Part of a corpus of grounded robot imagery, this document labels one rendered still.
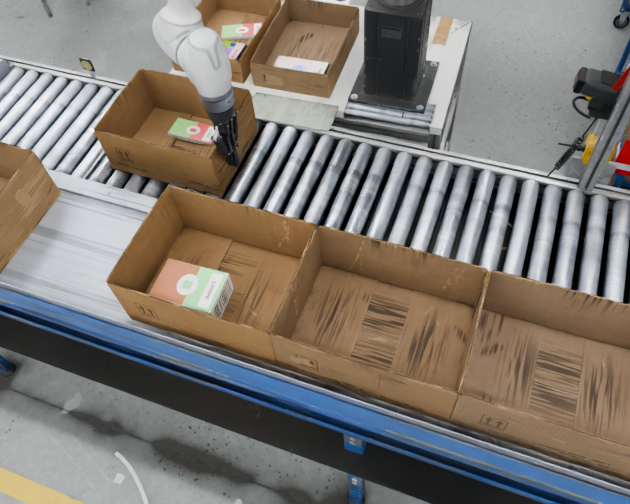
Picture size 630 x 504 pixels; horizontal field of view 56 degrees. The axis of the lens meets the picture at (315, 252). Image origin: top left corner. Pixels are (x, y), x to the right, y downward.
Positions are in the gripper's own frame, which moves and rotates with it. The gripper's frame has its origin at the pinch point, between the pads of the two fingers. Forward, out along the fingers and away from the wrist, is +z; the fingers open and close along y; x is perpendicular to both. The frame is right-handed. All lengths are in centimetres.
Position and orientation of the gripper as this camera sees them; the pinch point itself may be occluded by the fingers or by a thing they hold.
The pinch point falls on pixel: (232, 156)
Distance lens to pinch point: 178.2
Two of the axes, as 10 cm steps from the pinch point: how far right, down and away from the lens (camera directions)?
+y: 3.5, -7.9, 5.1
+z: 0.6, 5.6, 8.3
